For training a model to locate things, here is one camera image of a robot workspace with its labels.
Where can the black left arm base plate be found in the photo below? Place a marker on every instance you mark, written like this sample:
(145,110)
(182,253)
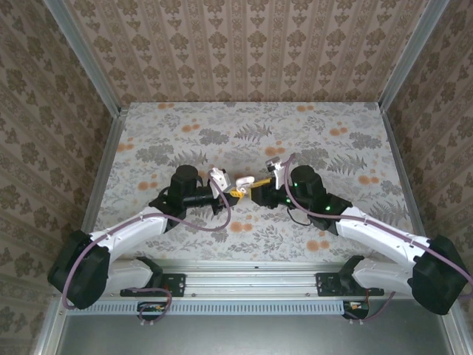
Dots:
(177,284)

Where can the white earbud charging case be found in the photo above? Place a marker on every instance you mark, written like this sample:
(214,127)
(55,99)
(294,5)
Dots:
(244,181)

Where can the connector board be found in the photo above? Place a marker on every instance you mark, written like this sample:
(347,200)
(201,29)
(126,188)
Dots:
(151,307)
(356,306)

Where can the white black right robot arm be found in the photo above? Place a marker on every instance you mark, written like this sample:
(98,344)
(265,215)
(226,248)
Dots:
(369,237)

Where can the aluminium left table rail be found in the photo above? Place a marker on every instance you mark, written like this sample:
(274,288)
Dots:
(99,185)

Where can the left connector board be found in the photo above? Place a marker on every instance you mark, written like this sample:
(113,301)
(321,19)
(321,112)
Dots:
(151,307)

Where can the aluminium left frame post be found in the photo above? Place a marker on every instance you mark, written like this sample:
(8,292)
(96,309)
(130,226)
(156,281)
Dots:
(86,55)

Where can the floral patterned table cover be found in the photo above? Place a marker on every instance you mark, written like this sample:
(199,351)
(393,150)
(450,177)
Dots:
(258,240)

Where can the right connector board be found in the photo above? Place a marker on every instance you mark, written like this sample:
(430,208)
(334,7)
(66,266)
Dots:
(356,306)

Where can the aluminium table rail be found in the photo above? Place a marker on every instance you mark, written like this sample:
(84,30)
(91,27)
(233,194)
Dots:
(406,185)
(99,185)

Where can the aluminium right table rail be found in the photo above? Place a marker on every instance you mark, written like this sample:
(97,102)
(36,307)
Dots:
(406,185)

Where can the grey metal panel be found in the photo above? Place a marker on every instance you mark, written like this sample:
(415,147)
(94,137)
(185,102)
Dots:
(240,336)

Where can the aluminium frame post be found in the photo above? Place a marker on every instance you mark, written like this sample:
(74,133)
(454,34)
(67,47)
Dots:
(410,55)
(86,55)

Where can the aluminium mounting rail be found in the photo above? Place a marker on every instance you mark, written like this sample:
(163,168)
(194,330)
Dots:
(251,284)

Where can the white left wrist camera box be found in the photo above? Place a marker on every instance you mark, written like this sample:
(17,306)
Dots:
(220,179)

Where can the aluminium right frame post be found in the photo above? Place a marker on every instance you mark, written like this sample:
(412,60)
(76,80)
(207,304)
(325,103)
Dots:
(410,55)

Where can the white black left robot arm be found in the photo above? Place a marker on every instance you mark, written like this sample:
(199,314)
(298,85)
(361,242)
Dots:
(129,230)

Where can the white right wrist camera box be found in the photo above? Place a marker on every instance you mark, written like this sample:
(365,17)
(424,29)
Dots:
(274,162)

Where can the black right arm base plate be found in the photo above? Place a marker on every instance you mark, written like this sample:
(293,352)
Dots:
(325,284)

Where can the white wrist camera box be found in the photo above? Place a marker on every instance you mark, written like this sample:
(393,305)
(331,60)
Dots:
(220,179)
(274,162)

